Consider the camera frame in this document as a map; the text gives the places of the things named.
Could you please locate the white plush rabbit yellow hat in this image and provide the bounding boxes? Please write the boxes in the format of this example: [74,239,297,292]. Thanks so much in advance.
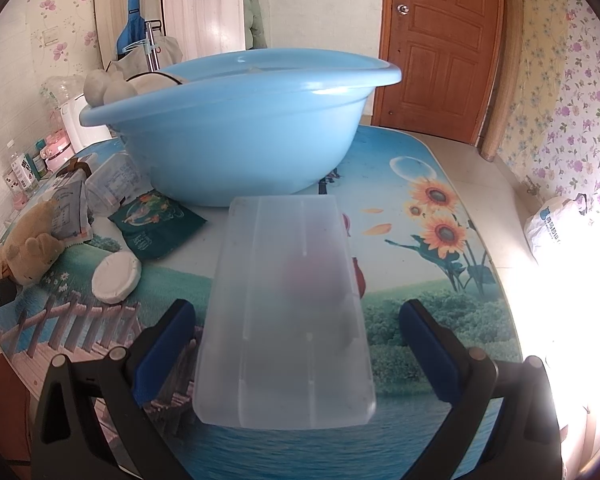
[81,69,188,107]

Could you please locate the blue folded umbrella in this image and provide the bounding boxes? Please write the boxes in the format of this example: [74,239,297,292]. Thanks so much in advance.
[116,0,147,57]

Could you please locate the pink thermos jug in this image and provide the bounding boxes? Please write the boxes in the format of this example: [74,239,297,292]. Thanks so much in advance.
[44,129,77,172]

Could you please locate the brown wooden door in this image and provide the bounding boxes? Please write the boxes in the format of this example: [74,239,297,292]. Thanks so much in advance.
[370,0,506,147]

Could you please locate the metal rack pole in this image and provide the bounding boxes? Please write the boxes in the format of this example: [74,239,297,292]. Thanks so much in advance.
[144,20,162,72]

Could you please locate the crumpled clear plastic bag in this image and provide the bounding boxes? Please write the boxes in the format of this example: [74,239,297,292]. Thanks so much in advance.
[41,76,87,107]

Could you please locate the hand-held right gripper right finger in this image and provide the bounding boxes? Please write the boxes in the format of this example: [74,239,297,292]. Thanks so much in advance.
[398,298,565,480]

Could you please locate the beige rolled mat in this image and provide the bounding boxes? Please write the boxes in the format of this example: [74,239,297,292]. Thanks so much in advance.
[479,0,527,162]

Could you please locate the white round disc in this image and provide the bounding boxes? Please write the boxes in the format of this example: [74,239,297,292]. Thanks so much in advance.
[90,250,144,305]

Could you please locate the translucent plastic lid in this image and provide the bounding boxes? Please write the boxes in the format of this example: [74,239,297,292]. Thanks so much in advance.
[193,195,378,432]

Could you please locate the teal capped bottle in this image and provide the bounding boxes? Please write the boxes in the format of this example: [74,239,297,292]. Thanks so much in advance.
[32,139,49,180]

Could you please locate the landscape printed desktop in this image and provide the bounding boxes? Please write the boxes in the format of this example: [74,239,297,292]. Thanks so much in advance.
[0,122,531,480]

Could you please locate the white plastic bag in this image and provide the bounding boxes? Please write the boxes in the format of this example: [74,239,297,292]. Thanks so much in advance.
[523,192,600,267]

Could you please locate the green packet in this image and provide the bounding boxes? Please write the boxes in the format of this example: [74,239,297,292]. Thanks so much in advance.
[107,191,209,262]

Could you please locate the brown plush bear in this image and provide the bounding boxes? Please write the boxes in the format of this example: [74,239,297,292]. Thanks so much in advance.
[0,199,67,287]

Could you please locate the small labelled clear bottle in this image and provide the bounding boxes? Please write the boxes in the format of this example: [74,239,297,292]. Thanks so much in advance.
[2,152,37,197]

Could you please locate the clear plastic bottle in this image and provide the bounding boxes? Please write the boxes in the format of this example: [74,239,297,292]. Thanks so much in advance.
[84,152,143,217]

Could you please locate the green hanging jacket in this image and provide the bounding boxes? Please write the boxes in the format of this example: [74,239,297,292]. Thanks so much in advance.
[242,0,269,52]

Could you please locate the grey tote bag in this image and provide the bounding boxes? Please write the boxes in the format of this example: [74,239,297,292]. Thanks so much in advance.
[107,35,183,80]

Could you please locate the dark snack packet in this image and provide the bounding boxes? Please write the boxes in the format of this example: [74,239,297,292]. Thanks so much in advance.
[46,172,94,242]

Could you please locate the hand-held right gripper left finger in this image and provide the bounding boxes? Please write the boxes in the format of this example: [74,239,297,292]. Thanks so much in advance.
[30,298,197,480]

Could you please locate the white electric kettle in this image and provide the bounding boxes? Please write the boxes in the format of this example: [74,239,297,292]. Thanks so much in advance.
[59,97,115,152]

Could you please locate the blue plastic basin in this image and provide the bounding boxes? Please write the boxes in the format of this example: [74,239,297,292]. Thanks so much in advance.
[79,51,402,208]

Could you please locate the light wooden wardrobe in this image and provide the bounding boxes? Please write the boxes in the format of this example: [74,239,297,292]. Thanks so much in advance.
[92,0,247,78]

